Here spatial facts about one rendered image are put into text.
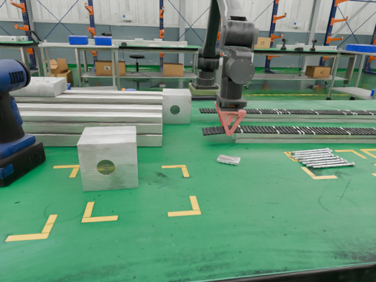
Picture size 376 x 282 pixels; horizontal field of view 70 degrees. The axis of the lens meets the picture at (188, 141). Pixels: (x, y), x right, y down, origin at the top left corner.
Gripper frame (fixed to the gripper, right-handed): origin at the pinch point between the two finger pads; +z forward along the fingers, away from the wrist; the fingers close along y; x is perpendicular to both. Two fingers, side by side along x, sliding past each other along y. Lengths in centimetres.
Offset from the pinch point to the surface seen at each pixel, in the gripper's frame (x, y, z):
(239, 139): 3.0, 2.3, 2.0
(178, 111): -13.1, -13.8, -0.6
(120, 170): -25.3, 25.3, -1.2
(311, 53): 279, -489, 18
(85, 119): -36.3, 5.3, -4.2
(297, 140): 19.5, 2.4, 2.2
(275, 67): 327, -791, 88
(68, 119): -40.4, 5.4, -4.1
